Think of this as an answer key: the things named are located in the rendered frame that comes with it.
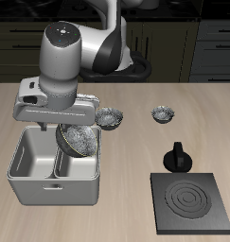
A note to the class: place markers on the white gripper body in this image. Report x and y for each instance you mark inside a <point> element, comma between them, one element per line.
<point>72,115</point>

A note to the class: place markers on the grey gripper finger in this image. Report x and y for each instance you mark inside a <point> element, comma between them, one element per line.
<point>43,126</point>
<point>64,127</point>

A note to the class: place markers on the large grey speckled bowl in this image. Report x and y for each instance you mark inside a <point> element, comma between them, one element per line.
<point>78,141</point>

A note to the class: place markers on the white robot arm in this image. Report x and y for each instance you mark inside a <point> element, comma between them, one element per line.
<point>59,63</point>

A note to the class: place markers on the medium grey speckled bowl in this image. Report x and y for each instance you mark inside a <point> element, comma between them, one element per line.
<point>108,119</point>

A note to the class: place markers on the small grey speckled bowl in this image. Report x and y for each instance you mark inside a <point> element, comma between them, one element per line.
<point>163,114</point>

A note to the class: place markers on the white two-bin basket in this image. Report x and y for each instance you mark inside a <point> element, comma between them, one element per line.
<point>53,189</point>

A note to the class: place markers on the dark kitchen cupboards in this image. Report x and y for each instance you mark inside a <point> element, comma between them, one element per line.
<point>18,41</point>

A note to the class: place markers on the round black knob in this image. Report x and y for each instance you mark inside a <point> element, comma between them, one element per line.
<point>178,160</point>

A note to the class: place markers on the dark grey stove plate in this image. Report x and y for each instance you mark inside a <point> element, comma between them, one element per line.
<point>189,201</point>

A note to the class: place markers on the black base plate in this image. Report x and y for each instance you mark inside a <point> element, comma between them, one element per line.
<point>141,67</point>

